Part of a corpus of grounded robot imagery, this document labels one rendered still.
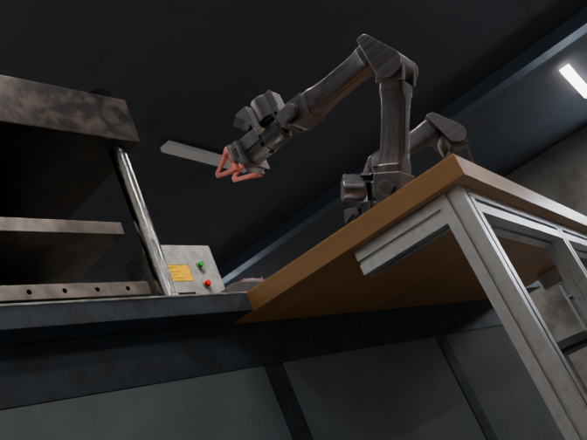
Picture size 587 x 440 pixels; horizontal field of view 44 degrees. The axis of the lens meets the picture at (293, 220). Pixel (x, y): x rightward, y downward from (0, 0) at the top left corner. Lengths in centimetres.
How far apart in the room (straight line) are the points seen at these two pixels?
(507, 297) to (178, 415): 54
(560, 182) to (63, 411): 1073
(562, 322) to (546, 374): 1026
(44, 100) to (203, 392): 154
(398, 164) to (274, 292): 40
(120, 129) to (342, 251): 158
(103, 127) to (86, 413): 166
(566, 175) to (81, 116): 958
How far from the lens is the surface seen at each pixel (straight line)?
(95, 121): 262
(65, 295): 226
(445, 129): 210
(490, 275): 113
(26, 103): 251
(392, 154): 150
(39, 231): 238
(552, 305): 1140
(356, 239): 120
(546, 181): 1157
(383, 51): 155
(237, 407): 126
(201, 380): 123
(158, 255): 245
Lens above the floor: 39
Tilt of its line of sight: 22 degrees up
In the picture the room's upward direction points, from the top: 24 degrees counter-clockwise
